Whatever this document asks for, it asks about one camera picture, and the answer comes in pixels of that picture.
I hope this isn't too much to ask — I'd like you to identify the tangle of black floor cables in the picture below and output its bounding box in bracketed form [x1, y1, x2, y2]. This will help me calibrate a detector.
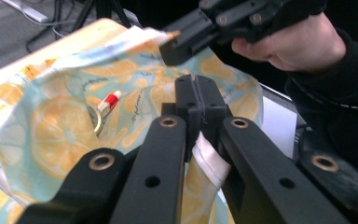
[25, 0, 87, 54]

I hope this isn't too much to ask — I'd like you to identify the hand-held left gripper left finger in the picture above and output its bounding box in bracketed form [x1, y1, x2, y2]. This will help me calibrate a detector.
[161, 74, 204, 162]

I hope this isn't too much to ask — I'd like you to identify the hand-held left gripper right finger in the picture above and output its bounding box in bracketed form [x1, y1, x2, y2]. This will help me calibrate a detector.
[195, 74, 234, 147]

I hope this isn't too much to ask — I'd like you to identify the white table mat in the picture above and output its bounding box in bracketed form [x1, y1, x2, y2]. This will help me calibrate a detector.
[259, 94, 298, 161]

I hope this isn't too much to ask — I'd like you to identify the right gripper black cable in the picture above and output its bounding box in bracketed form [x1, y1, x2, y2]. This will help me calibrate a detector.
[291, 77, 358, 112]

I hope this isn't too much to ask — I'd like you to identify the lemon print tote bag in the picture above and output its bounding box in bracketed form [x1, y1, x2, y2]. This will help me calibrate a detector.
[0, 25, 266, 224]

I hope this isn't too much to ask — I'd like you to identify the black metal stand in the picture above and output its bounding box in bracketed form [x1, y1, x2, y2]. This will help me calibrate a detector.
[73, 0, 132, 31]

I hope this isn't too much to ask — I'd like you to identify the white power strip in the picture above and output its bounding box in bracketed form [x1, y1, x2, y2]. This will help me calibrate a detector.
[0, 0, 50, 23]

